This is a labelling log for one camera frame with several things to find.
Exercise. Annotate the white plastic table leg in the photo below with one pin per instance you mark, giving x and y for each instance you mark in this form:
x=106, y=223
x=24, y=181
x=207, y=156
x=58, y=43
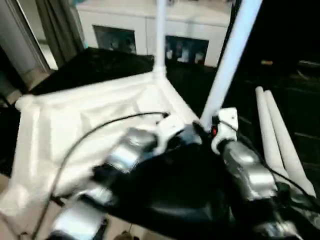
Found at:
x=230, y=62
x=160, y=37
x=267, y=125
x=285, y=140

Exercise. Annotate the white plastic table top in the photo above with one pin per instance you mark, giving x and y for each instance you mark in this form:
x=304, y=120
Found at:
x=75, y=130

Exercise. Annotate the black work mat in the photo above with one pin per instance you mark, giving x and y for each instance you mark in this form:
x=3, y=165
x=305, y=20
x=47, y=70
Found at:
x=180, y=190

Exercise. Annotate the small tan label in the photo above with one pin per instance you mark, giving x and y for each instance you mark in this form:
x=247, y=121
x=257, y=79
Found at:
x=266, y=62

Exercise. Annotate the large black case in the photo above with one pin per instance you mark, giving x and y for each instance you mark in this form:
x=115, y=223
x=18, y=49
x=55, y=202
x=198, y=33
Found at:
x=287, y=30

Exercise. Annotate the white glass-door cabinet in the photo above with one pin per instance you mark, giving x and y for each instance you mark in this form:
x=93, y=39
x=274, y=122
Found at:
x=120, y=22

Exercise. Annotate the grey curtain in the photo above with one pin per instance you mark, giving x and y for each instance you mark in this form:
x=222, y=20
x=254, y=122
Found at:
x=57, y=32

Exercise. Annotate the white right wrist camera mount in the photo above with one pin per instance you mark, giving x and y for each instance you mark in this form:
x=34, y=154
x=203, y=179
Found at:
x=227, y=122

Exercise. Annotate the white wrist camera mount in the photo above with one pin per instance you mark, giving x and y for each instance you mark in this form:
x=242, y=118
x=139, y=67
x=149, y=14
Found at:
x=227, y=122
x=170, y=127

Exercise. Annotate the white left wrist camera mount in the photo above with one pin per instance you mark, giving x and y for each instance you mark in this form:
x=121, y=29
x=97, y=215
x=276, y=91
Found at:
x=170, y=127

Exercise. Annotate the black metal frame bar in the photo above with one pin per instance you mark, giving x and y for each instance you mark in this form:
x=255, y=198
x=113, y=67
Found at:
x=57, y=200

